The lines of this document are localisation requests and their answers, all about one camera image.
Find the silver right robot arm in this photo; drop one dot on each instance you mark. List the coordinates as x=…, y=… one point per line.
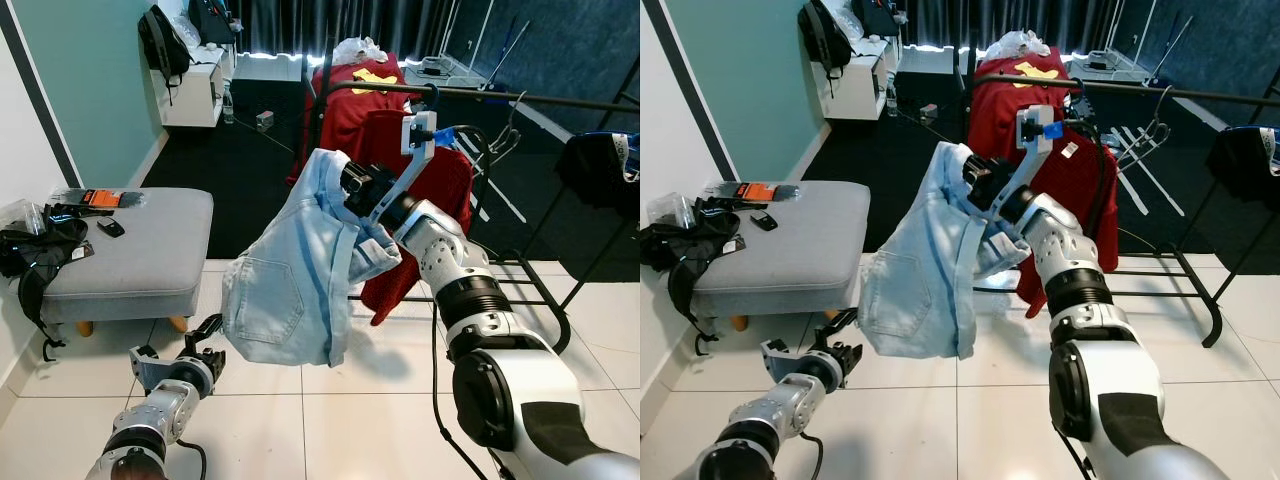
x=1120, y=400
x=520, y=400

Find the black backpack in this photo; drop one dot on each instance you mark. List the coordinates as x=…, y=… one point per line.
x=875, y=18
x=210, y=20

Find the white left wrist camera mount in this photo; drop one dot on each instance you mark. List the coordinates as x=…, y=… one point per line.
x=780, y=360
x=150, y=368

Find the crumpled white plastic bag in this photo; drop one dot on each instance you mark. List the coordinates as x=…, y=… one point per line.
x=1018, y=45
x=358, y=52

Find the black floor carpet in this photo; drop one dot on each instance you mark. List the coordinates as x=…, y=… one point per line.
x=890, y=150
x=230, y=190

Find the small black remote device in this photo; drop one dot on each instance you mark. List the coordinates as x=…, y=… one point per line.
x=111, y=227
x=764, y=220

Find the dark window curtain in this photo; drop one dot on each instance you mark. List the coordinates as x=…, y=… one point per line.
x=950, y=20
x=300, y=20

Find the black metal clothes rack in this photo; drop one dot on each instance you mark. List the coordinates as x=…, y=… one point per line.
x=540, y=98
x=1180, y=93

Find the clear plastic packaging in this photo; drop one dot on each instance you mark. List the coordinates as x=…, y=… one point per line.
x=670, y=207
x=22, y=215

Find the mop with blue head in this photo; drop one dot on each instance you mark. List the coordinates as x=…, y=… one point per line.
x=1155, y=75
x=495, y=85

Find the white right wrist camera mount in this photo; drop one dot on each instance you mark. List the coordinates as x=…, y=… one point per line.
x=1035, y=125
x=418, y=135

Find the red t-shirt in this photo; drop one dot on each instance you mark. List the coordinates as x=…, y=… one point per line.
x=1085, y=200
x=445, y=200

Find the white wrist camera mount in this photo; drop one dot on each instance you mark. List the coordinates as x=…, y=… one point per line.
x=150, y=368
x=780, y=360
x=418, y=135
x=1035, y=125

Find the grey upholstered ottoman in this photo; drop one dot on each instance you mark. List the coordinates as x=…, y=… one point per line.
x=140, y=260
x=800, y=250

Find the black garment with white label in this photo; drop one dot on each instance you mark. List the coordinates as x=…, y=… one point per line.
x=1240, y=165
x=595, y=170

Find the white shelf unit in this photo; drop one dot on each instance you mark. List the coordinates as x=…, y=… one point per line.
x=195, y=95
x=855, y=90

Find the red flag covered table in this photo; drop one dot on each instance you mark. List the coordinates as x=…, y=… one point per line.
x=1000, y=100
x=340, y=110

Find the small grey box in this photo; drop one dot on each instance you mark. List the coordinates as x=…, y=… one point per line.
x=930, y=112
x=265, y=120

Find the orange and black packet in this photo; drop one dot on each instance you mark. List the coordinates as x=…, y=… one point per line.
x=100, y=198
x=755, y=191

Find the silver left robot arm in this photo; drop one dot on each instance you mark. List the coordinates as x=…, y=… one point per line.
x=160, y=415
x=780, y=410

